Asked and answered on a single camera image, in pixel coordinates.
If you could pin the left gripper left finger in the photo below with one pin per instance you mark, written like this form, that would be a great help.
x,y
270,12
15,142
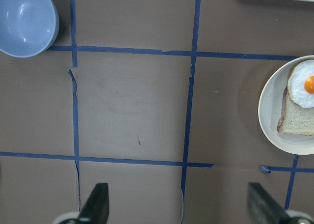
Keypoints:
x,y
96,208

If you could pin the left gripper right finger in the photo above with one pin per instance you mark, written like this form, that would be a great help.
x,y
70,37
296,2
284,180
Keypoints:
x,y
262,208

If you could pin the bread slice bottom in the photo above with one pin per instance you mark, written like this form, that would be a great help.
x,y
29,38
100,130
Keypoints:
x,y
295,120

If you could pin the white round plate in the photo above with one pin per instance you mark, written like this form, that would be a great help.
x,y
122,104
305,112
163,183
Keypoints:
x,y
269,112

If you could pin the fried egg toy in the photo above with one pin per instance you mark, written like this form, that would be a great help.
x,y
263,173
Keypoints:
x,y
301,84

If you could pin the blue bowl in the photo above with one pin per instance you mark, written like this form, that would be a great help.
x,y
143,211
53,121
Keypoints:
x,y
27,27

